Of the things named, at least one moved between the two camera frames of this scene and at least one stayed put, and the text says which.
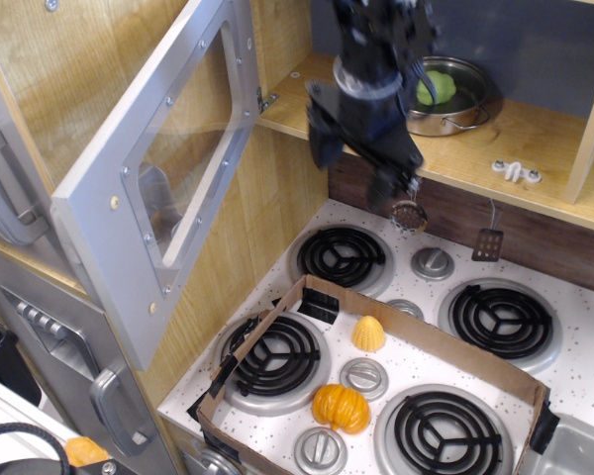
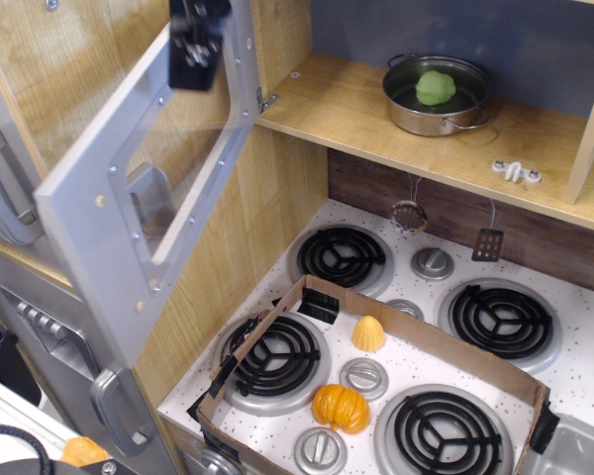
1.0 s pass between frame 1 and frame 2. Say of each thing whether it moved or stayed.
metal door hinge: stayed
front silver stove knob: stayed
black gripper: moved
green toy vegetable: stayed
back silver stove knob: stayed
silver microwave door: moved
